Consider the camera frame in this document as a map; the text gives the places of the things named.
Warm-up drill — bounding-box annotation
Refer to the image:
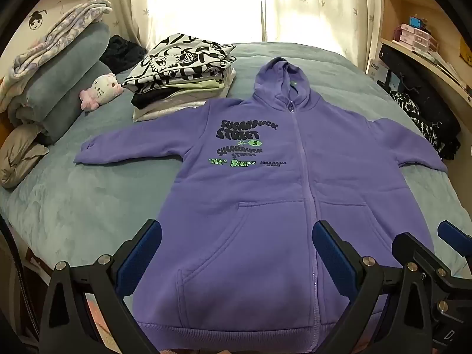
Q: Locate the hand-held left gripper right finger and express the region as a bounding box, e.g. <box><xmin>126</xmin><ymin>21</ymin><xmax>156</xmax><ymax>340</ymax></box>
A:
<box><xmin>312</xmin><ymin>220</ymin><xmax>438</xmax><ymax>354</ymax></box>

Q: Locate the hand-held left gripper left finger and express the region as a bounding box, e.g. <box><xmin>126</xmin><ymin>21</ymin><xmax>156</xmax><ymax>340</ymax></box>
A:
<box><xmin>38</xmin><ymin>219</ymin><xmax>163</xmax><ymax>354</ymax></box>

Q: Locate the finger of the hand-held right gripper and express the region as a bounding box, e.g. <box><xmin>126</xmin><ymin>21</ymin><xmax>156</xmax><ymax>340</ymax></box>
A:
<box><xmin>438</xmin><ymin>220</ymin><xmax>472</xmax><ymax>257</ymax></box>
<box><xmin>392</xmin><ymin>232</ymin><xmax>472</xmax><ymax>296</ymax></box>

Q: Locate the purple zip hoodie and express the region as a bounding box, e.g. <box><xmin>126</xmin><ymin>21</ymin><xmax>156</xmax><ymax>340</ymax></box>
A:
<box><xmin>74</xmin><ymin>57</ymin><xmax>448</xmax><ymax>349</ymax></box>

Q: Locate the bed with grey-green cover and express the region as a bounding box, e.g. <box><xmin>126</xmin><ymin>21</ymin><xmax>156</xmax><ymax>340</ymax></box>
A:
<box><xmin>0</xmin><ymin>41</ymin><xmax>469</xmax><ymax>281</ymax></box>

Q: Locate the black and white patterned cloth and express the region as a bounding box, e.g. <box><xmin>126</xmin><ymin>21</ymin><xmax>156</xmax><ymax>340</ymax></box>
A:
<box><xmin>391</xmin><ymin>90</ymin><xmax>447</xmax><ymax>152</ymax></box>

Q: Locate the black bag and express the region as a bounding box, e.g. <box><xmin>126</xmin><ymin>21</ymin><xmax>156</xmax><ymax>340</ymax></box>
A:
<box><xmin>378</xmin><ymin>44</ymin><xmax>461</xmax><ymax>144</ymax></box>

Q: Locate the black folded garment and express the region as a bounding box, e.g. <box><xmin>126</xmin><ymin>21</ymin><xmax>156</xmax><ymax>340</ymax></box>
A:
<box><xmin>131</xmin><ymin>90</ymin><xmax>207</xmax><ymax>110</ymax></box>

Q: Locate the beige pillow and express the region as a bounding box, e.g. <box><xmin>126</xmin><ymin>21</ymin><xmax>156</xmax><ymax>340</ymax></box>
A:
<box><xmin>0</xmin><ymin>123</ymin><xmax>50</xmax><ymax>189</ymax></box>

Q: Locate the stack of white papers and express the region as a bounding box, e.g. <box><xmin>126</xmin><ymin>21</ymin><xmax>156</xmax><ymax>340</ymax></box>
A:
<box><xmin>420</xmin><ymin>50</ymin><xmax>461</xmax><ymax>82</ymax></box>

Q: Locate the white cat plush toy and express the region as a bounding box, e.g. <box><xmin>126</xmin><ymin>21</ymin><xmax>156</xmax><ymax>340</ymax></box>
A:
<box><xmin>79</xmin><ymin>73</ymin><xmax>123</xmax><ymax>112</ymax></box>

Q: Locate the light green folded garment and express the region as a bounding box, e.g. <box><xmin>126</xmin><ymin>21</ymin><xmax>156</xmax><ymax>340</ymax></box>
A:
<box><xmin>147</xmin><ymin>76</ymin><xmax>229</xmax><ymax>98</ymax></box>

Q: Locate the white carton box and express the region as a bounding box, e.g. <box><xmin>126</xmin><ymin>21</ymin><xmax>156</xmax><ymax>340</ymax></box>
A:
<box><xmin>369</xmin><ymin>58</ymin><xmax>391</xmax><ymax>85</ymax></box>

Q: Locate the black and white printed garment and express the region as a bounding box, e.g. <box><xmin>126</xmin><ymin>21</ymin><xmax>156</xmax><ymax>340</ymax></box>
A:
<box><xmin>122</xmin><ymin>33</ymin><xmax>237</xmax><ymax>93</ymax></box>

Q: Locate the white folded garment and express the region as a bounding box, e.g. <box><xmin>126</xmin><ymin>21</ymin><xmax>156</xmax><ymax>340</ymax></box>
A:
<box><xmin>173</xmin><ymin>68</ymin><xmax>237</xmax><ymax>107</ymax></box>

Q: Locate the stack of pink boxes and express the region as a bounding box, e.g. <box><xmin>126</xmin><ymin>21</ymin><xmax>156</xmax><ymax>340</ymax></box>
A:
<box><xmin>399</xmin><ymin>23</ymin><xmax>439</xmax><ymax>50</ymax></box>

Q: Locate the black knit cloth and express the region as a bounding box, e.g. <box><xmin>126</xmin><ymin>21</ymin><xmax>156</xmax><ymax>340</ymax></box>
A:
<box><xmin>99</xmin><ymin>35</ymin><xmax>148</xmax><ymax>74</ymax></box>

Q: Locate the wooden shelf desk unit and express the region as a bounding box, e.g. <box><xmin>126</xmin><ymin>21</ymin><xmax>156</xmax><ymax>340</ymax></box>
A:
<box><xmin>364</xmin><ymin>0</ymin><xmax>472</xmax><ymax>148</ymax></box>

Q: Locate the lilac floral blanket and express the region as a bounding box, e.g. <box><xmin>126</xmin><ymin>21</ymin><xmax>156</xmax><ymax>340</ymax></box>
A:
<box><xmin>0</xmin><ymin>0</ymin><xmax>113</xmax><ymax>113</ymax></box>

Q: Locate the cream leaf-print curtain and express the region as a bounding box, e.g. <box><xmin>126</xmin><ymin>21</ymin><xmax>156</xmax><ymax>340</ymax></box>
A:
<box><xmin>263</xmin><ymin>0</ymin><xmax>386</xmax><ymax>78</ymax></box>
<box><xmin>82</xmin><ymin>0</ymin><xmax>266</xmax><ymax>58</ymax></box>

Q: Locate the black braided cable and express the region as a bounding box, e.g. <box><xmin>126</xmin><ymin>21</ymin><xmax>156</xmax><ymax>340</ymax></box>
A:
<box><xmin>0</xmin><ymin>212</ymin><xmax>39</xmax><ymax>340</ymax></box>

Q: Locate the cartoon wall sticker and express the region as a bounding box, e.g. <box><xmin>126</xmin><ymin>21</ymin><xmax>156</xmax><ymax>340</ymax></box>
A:
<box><xmin>29</xmin><ymin>7</ymin><xmax>48</xmax><ymax>32</ymax></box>

